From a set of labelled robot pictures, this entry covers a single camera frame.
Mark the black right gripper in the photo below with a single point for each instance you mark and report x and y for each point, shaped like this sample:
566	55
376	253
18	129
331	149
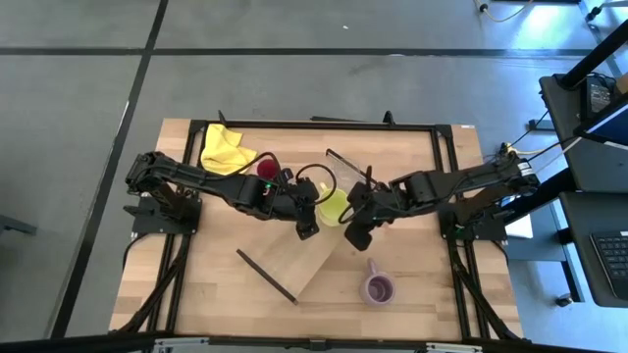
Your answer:
378	206

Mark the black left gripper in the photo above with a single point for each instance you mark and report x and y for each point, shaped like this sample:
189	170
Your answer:
304	201

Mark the yellow-green mug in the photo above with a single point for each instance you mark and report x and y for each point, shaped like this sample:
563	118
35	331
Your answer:
334	208

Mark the red plastic cup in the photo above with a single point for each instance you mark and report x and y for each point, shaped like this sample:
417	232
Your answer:
266	169

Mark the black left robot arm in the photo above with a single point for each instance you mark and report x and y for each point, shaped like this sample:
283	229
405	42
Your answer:
196	176

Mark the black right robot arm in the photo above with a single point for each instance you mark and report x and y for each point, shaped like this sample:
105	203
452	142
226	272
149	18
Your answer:
466	176

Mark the wooden shelf with black legs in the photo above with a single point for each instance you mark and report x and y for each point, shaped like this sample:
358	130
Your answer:
289	265

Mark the pink bubble ceramic mug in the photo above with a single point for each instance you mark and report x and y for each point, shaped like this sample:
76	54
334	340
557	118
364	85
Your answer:
377	289

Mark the yellow cloth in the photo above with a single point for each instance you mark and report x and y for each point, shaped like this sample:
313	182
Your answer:
223	149

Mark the black desk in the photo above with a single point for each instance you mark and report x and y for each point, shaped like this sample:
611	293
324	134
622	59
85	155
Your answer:
589	166

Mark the black laptop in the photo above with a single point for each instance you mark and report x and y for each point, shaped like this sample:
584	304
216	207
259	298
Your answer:
606	125

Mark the black power adapter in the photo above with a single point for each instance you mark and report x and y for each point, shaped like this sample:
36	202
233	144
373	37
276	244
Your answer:
597	95

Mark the black keyboard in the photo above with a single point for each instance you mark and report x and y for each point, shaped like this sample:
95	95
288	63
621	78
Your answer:
613	262

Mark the black slanted pole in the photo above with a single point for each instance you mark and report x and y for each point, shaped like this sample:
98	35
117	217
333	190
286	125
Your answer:
596	54

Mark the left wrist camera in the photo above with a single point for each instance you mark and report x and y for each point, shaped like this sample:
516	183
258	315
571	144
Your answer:
308	229

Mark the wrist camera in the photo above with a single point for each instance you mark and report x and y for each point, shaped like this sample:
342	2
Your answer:
359	237
308	229

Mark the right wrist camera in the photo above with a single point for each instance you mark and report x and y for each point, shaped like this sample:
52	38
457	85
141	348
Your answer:
359	237

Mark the black aluminium table frame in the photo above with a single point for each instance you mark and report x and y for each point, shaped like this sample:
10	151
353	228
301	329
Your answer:
319	125

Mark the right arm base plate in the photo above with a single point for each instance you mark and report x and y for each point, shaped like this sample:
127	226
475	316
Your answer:
478	225

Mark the black overhead rail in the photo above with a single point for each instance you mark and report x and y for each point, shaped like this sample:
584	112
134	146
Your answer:
314	344

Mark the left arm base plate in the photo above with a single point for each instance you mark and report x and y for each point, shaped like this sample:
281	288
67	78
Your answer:
167	216

